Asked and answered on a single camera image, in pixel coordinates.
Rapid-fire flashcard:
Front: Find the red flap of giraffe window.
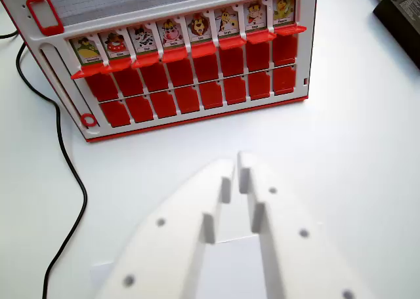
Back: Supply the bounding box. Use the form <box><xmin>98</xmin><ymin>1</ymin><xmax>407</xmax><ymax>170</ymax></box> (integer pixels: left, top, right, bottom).
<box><xmin>218</xmin><ymin>35</ymin><xmax>247</xmax><ymax>50</ymax></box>

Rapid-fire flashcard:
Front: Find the red and white game board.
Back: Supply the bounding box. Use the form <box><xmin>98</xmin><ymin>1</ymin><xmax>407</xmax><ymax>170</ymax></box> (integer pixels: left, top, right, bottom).
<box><xmin>0</xmin><ymin>0</ymin><xmax>319</xmax><ymax>144</ymax></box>

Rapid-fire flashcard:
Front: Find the black power adapter box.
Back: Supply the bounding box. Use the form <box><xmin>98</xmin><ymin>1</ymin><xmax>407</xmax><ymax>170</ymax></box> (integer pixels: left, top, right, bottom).
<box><xmin>372</xmin><ymin>0</ymin><xmax>420</xmax><ymax>71</ymax></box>

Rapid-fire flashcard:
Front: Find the long black table cable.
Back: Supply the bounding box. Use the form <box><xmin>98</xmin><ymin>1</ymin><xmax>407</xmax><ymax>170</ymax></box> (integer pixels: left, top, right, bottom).
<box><xmin>0</xmin><ymin>30</ymin><xmax>89</xmax><ymax>299</ymax></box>

